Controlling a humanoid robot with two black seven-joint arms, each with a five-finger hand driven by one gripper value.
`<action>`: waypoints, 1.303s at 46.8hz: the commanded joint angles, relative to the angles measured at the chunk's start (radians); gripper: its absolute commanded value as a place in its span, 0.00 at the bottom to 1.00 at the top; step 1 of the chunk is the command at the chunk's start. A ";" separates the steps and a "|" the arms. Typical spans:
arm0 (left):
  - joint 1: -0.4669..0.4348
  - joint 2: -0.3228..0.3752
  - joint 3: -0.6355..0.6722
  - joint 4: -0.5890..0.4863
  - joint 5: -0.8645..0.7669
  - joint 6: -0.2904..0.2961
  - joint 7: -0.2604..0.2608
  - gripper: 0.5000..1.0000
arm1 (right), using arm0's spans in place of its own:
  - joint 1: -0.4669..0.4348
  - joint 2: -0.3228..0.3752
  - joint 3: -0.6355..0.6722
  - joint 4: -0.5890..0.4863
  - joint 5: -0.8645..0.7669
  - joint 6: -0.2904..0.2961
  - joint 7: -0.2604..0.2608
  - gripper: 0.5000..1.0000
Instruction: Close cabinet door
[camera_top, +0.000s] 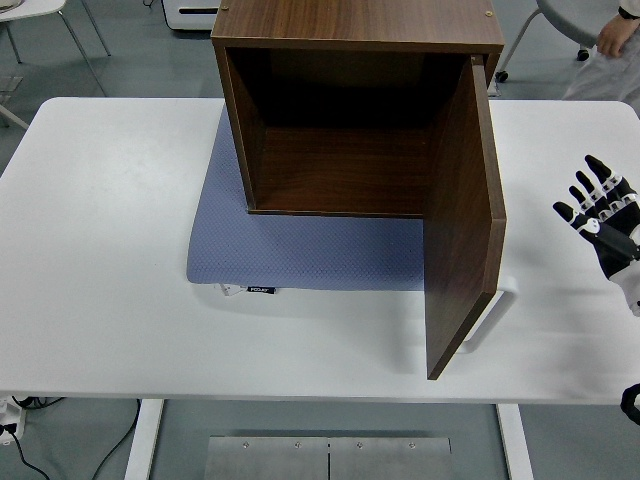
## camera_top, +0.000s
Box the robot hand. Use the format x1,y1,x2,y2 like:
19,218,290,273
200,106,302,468
552,154,640,317

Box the brown wooden cabinet door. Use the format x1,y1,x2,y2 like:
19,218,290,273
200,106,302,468
422,54,508,381

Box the brown wooden cabinet body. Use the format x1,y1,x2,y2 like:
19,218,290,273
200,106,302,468
210,0,505,220

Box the person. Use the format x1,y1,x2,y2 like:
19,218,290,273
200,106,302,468
562,0,640,109

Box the person's left hand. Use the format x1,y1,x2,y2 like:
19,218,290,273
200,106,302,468
596,13,632,57

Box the white table leg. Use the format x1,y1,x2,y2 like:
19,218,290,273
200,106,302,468
495,402,535,480
123,398,165,480

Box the grey metal plate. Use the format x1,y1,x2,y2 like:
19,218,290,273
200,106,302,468
328,437,452,480
205,436,330,480

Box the blue textured mat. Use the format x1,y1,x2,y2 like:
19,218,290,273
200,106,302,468
186,107,426,292

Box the white floor appliance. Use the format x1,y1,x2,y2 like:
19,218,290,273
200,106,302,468
160,0,224,34

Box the white power strip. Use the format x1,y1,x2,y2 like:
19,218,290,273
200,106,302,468
0,394,27,446

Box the white chair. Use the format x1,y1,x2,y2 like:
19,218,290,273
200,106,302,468
0,0,112,130

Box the white door handle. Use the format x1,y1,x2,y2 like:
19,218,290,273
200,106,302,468
460,276,519,355

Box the black power cable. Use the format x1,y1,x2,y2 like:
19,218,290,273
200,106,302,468
2,424,52,480
92,398,142,480

